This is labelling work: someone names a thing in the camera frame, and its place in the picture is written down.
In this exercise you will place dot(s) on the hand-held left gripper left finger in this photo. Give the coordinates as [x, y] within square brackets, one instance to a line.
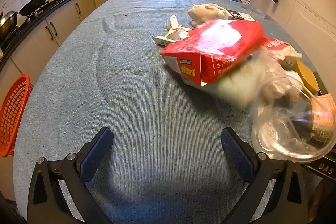
[97, 151]

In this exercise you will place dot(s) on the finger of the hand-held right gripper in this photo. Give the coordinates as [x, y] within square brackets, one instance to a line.
[302, 124]

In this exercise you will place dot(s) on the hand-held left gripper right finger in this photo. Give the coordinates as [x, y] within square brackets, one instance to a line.
[236, 154]

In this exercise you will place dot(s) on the clear plastic cup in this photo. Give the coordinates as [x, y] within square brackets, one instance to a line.
[281, 134]

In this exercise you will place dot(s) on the red and white packet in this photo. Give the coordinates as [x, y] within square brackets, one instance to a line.
[281, 49]

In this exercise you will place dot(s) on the orange plastic basket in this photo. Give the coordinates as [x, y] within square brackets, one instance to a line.
[13, 113]

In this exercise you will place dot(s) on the red carton box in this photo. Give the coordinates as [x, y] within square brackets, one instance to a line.
[223, 43]

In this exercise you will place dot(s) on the jar with yellow lid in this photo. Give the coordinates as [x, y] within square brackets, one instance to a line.
[305, 75]

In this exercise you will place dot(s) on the blue tablecloth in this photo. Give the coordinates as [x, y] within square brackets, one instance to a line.
[131, 82]

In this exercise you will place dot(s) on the small black and white box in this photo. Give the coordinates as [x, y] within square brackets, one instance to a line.
[241, 15]

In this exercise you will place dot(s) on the flattened white carton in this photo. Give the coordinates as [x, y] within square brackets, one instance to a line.
[170, 37]

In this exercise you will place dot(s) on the crumpled white cloth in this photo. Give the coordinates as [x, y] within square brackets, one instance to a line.
[207, 14]

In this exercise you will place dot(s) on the metal cooking pot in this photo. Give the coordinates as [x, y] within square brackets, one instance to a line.
[8, 23]

